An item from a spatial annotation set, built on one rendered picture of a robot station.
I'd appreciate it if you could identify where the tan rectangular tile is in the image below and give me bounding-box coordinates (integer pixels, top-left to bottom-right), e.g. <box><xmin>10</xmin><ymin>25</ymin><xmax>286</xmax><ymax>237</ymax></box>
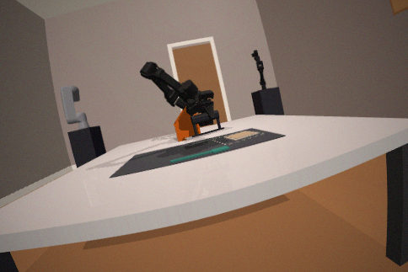
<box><xmin>224</xmin><ymin>131</ymin><xmax>259</xmax><ymax>141</ymax></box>

